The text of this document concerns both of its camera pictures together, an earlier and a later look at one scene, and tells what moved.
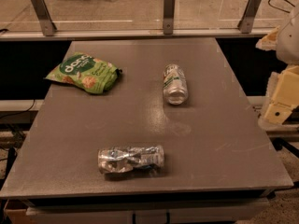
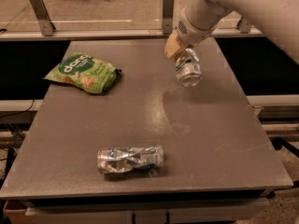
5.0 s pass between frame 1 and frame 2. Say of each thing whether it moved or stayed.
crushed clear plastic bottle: stayed
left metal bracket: stayed
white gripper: moved
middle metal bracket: stayed
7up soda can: moved
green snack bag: stayed
